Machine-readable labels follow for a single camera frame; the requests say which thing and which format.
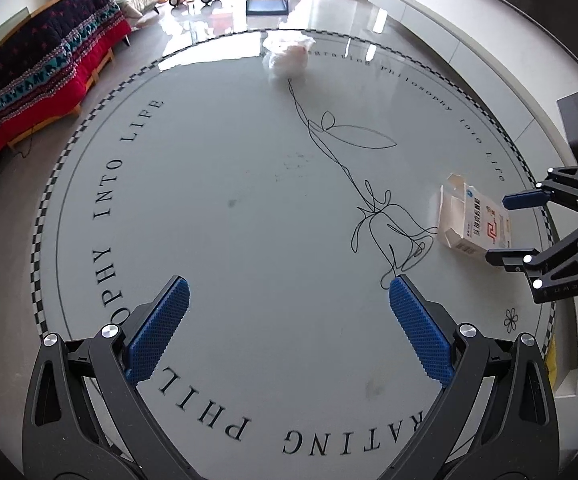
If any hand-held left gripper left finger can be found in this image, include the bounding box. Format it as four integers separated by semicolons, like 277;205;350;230
21;275;205;480

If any white medicine box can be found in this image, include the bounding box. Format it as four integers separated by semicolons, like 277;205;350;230
436;172;513;259

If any white plastic bag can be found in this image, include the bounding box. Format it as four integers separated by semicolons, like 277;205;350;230
261;31;317;81

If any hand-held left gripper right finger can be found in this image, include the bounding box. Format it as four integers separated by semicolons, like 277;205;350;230
376;274;561;480

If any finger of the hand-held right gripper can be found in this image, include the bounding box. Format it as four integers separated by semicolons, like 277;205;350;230
502;166;578;223
484;220;578;290

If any wooden bench frame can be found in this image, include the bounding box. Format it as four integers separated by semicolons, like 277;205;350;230
4;0;134;158

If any white cushioned lounger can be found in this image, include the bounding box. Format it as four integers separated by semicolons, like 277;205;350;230
113;0;164;27

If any black floor cable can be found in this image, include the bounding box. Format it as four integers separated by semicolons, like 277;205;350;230
8;132;36;159

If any bed with patterned red blanket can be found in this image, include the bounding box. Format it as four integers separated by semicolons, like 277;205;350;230
0;0;132;155

